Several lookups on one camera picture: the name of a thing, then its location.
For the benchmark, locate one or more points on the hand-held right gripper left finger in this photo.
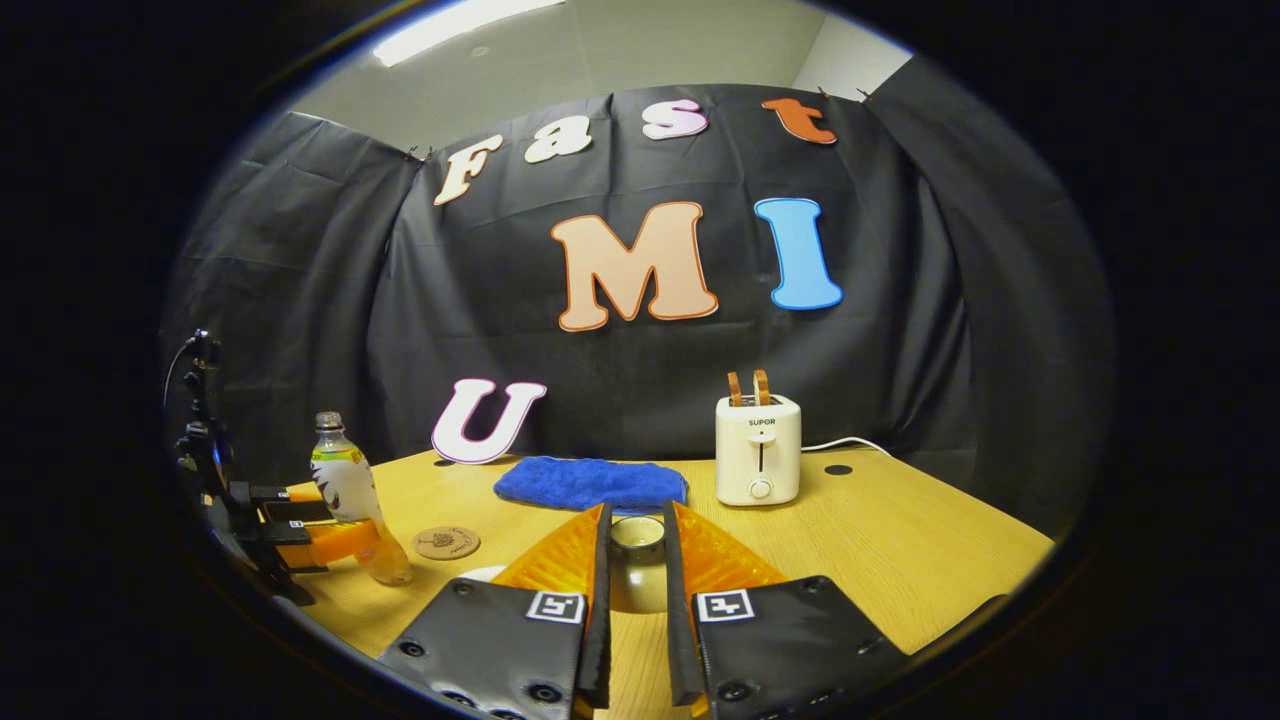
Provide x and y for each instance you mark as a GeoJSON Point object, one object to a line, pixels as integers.
{"type": "Point", "coordinates": [540, 650]}

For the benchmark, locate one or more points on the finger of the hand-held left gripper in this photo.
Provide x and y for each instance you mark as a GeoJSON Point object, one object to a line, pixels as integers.
{"type": "Point", "coordinates": [340, 543]}
{"type": "Point", "coordinates": [295, 510]}

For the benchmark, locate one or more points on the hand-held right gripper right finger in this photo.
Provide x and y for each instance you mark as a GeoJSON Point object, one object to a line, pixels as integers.
{"type": "Point", "coordinates": [770, 650]}

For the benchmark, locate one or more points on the clear labelled water bottle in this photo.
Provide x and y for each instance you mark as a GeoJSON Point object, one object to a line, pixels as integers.
{"type": "Point", "coordinates": [350, 490]}

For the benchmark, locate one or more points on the cream teacup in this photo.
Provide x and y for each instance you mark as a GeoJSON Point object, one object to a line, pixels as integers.
{"type": "Point", "coordinates": [482, 574]}

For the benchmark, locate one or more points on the round cork coaster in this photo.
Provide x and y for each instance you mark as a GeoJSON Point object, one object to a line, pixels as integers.
{"type": "Point", "coordinates": [446, 543]}

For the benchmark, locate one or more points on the cream teacup lid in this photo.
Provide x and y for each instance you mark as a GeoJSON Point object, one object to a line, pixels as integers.
{"type": "Point", "coordinates": [637, 585]}

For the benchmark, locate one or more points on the blue towel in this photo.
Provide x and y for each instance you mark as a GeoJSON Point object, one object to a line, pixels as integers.
{"type": "Point", "coordinates": [590, 483]}

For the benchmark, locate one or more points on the white toaster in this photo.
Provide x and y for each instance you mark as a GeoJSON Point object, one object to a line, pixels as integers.
{"type": "Point", "coordinates": [758, 450]}

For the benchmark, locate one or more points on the bread slice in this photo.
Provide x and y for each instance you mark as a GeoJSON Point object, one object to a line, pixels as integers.
{"type": "Point", "coordinates": [762, 387]}
{"type": "Point", "coordinates": [734, 388]}

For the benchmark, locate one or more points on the black backdrop cloth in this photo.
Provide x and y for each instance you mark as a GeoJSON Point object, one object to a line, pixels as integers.
{"type": "Point", "coordinates": [650, 370]}

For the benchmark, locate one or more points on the ceiling light panel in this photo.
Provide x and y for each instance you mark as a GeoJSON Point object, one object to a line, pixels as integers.
{"type": "Point", "coordinates": [455, 30]}

